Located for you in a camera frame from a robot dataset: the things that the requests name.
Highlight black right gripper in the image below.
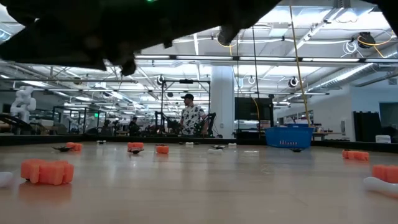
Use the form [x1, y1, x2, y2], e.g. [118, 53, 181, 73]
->
[0, 0, 141, 77]

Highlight blue plastic basket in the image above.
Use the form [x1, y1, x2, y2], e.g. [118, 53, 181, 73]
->
[265, 124, 315, 149]

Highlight person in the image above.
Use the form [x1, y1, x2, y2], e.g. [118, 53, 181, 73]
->
[179, 93, 208, 137]
[128, 116, 141, 137]

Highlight white building column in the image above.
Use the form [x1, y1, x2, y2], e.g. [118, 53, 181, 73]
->
[210, 65, 236, 139]

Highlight ceiling light strip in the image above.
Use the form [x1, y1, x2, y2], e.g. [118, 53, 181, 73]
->
[133, 54, 398, 63]

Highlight black display screen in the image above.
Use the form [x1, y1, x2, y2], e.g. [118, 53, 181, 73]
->
[234, 97, 275, 121]

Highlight black partition panel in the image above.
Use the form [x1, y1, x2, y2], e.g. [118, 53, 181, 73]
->
[353, 111, 382, 142]

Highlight black metal gantry frame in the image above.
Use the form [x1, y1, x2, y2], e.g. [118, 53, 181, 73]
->
[160, 79, 211, 138]

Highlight black framed enclosure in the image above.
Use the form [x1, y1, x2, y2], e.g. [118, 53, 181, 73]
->
[52, 106, 108, 135]

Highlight black hanging cable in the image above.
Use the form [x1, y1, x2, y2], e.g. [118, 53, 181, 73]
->
[250, 26, 262, 140]

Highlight yellow hanging cable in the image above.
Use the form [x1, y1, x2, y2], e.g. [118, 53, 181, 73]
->
[288, 4, 312, 128]

